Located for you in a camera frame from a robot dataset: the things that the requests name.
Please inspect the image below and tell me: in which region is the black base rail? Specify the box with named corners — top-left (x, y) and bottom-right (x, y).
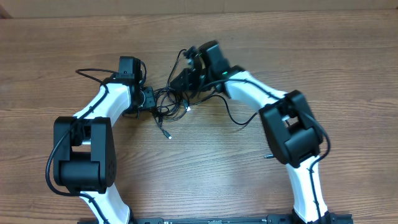
top-left (77, 213), bottom-right (354, 224)

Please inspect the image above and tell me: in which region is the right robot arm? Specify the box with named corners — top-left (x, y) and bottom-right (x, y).
top-left (170, 40), bottom-right (329, 223)

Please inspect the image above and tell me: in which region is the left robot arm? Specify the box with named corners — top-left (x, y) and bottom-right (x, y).
top-left (45, 56), bottom-right (155, 223)

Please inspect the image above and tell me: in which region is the black glossy USB cable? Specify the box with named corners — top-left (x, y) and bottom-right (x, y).
top-left (152, 49), bottom-right (191, 125)

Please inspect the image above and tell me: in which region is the black braided USB-C cable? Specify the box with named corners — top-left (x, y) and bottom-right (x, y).
top-left (154, 86), bottom-right (274, 159)

